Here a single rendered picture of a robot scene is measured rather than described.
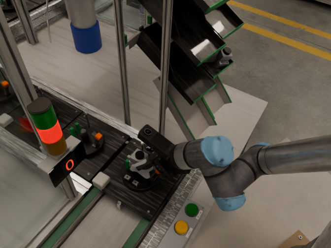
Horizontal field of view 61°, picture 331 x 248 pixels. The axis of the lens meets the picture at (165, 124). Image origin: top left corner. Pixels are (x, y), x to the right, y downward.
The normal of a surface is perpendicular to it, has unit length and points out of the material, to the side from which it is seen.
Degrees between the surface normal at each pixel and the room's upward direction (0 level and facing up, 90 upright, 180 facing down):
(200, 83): 25
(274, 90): 0
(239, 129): 0
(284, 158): 75
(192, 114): 45
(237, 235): 0
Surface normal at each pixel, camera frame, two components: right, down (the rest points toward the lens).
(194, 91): 0.36, -0.37
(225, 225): 0.04, -0.65
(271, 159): -0.90, 0.04
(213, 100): 0.56, -0.09
